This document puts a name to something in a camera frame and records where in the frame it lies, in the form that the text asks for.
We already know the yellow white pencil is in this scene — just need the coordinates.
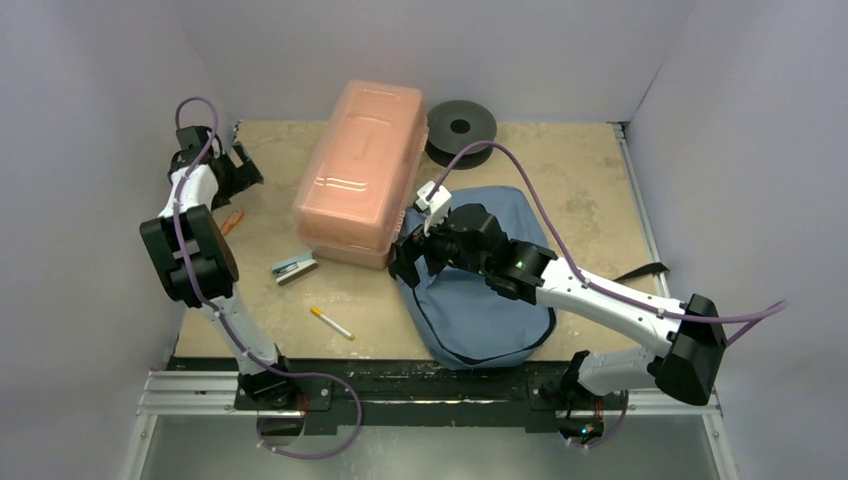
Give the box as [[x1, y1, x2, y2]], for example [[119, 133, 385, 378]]
[[310, 307, 355, 341]]

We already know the pink translucent plastic box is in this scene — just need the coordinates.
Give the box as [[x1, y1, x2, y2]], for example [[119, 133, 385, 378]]
[[293, 80, 428, 269]]

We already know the blue backpack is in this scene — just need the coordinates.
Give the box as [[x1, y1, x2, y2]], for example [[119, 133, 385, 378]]
[[388, 185, 670, 372]]

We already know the aluminium frame rail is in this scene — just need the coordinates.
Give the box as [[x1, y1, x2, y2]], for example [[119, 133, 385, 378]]
[[611, 122, 726, 406], [137, 371, 739, 479]]

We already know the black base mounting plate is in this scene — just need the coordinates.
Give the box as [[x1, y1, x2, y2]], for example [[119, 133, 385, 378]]
[[165, 357, 623, 435]]

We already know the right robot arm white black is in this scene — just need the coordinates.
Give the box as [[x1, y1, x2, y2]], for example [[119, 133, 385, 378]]
[[389, 204, 727, 407]]

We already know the aluminium frame rail right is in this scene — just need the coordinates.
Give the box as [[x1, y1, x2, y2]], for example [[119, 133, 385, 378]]
[[611, 122, 726, 406]]

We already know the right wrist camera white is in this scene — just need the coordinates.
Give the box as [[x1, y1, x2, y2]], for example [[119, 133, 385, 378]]
[[413, 181, 452, 236]]

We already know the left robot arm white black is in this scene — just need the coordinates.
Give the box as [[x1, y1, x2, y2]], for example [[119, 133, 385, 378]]
[[139, 126, 299, 409]]

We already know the black filament spool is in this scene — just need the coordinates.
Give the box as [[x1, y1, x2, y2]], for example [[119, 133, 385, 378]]
[[425, 100, 498, 167]]

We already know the aluminium frame rail front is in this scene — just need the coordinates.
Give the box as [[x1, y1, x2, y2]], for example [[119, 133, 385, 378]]
[[137, 371, 739, 479]]

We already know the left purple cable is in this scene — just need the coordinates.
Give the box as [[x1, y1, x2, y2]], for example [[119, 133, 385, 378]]
[[173, 96, 364, 461]]

